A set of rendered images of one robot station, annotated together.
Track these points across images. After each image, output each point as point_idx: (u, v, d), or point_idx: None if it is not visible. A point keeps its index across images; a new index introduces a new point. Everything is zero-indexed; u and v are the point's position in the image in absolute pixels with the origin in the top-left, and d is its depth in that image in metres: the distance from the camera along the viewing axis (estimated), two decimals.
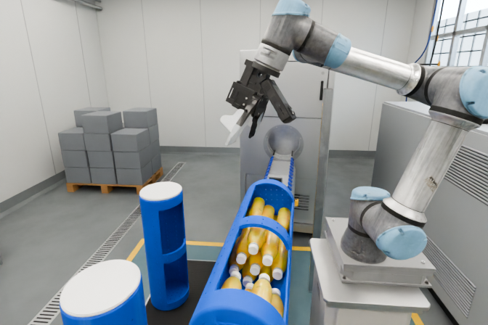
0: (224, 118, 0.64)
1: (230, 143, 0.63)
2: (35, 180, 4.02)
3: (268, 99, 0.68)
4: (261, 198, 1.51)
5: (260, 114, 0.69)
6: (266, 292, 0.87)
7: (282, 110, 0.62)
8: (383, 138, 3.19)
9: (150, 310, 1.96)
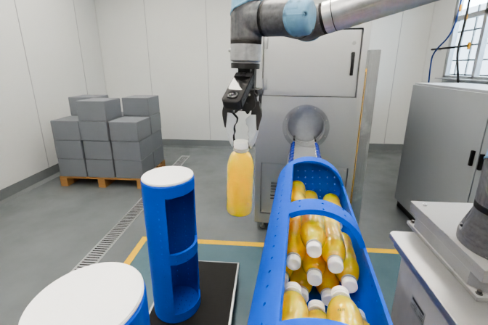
0: None
1: (231, 144, 0.71)
2: (25, 173, 3.67)
3: (250, 93, 0.65)
4: (301, 181, 1.16)
5: (247, 110, 0.66)
6: (358, 320, 0.52)
7: (225, 96, 0.61)
8: (414, 124, 2.84)
9: (154, 322, 1.60)
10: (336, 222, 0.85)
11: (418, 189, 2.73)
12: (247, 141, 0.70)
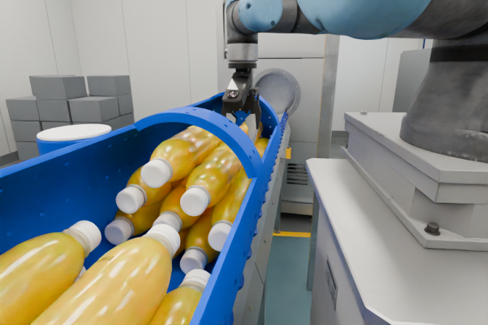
0: None
1: None
2: None
3: (248, 93, 0.65)
4: None
5: (246, 109, 0.67)
6: (128, 280, 0.21)
7: (224, 96, 0.61)
8: (401, 97, 2.53)
9: None
10: (233, 151, 0.54)
11: None
12: None
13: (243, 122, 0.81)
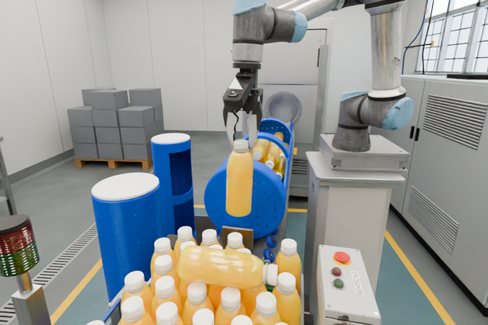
0: None
1: (231, 144, 0.71)
2: (44, 155, 4.19)
3: (251, 93, 0.65)
4: None
5: (247, 110, 0.67)
6: None
7: (226, 95, 0.61)
8: None
9: None
10: (277, 149, 1.37)
11: None
12: (278, 145, 1.52)
13: (274, 135, 1.64)
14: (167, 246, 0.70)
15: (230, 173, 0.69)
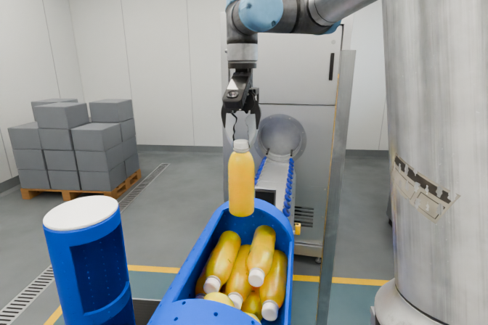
0: None
1: (231, 144, 0.71)
2: None
3: (248, 93, 0.65)
4: (234, 233, 0.84)
5: (245, 109, 0.67)
6: None
7: (224, 96, 0.61)
8: None
9: None
10: None
11: None
12: (261, 281, 0.68)
13: (256, 239, 0.79)
14: None
15: (232, 174, 0.69)
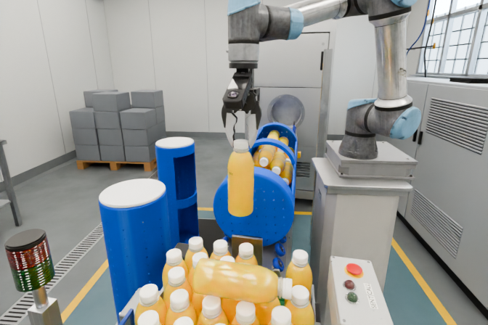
0: None
1: (231, 144, 0.71)
2: (46, 157, 4.19)
3: (249, 93, 0.65)
4: None
5: (246, 110, 0.66)
6: None
7: (225, 96, 0.61)
8: None
9: None
10: (282, 154, 1.38)
11: None
12: (283, 150, 1.53)
13: (279, 139, 1.65)
14: (179, 257, 0.70)
15: None
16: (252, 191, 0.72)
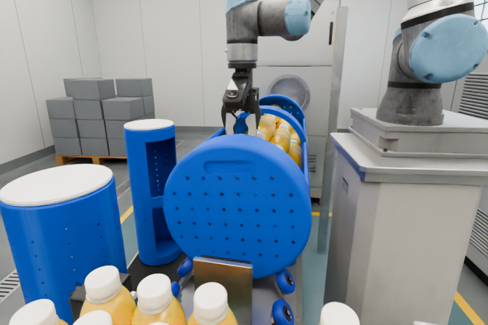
0: None
1: None
2: (21, 151, 3.77)
3: (248, 93, 0.65)
4: None
5: (245, 110, 0.66)
6: None
7: (224, 96, 0.61)
8: None
9: (138, 265, 1.71)
10: (287, 130, 0.95)
11: None
12: (287, 128, 1.10)
13: None
14: None
15: None
16: None
